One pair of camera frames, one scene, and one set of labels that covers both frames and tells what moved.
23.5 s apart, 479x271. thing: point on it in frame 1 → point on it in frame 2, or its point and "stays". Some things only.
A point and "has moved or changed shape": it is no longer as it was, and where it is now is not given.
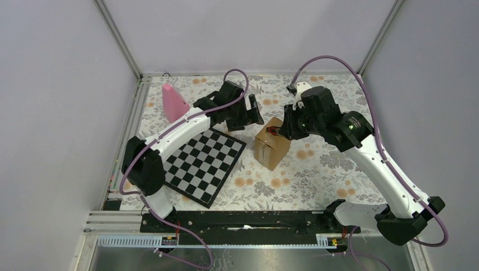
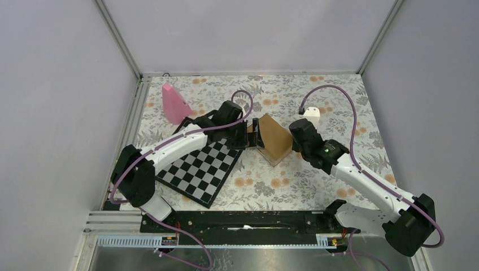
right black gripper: (288, 128) → (295, 146)
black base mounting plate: (246, 224) stays
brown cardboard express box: (270, 148) has moved or changed shape
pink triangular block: (175, 106) stays
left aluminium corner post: (117, 39) stays
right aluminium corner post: (393, 12) stays
